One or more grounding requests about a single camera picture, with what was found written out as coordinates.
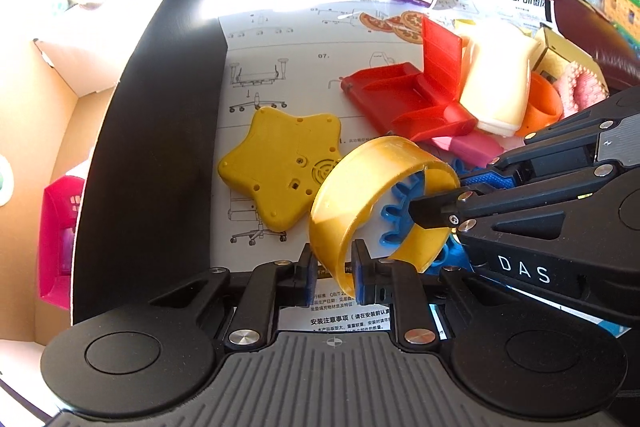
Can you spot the pink plastic block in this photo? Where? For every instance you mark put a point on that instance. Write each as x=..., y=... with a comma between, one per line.
x=476, y=148

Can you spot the pink bumpy toy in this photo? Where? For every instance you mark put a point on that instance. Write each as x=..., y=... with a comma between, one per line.
x=579, y=88

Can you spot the yellow cardboard box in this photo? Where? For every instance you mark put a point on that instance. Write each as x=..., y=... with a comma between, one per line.
x=553, y=53

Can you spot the magenta toy house wall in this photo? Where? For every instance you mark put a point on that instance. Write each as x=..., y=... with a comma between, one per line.
x=59, y=212

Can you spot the orange plastic cup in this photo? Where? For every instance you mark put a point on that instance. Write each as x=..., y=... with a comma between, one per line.
x=544, y=106

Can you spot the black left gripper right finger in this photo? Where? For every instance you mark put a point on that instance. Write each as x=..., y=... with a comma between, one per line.
x=396, y=285

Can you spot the yellow toy building frame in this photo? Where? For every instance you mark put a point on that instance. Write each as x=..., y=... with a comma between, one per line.
x=624, y=14

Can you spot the red plastic toy tray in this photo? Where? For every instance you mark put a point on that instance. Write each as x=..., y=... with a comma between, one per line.
x=418, y=104

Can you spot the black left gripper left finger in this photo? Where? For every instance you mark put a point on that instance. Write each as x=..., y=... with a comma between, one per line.
x=270, y=287

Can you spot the open cardboard box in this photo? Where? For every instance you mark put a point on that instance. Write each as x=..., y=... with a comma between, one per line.
x=144, y=219

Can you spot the white instruction sheet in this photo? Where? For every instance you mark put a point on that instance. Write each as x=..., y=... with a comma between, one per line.
x=291, y=55

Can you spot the cream plastic jug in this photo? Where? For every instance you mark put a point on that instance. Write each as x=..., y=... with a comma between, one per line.
x=497, y=74

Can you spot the yellow plastic ring bowl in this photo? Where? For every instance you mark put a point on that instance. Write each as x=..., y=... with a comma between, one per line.
x=347, y=196

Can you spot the blue plastic gear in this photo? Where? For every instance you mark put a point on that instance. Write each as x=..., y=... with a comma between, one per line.
x=452, y=253

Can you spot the yellow star toy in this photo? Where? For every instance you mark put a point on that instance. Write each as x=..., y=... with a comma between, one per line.
x=282, y=162

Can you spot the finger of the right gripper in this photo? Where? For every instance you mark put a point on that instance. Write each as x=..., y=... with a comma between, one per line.
x=605, y=132
x=500, y=206

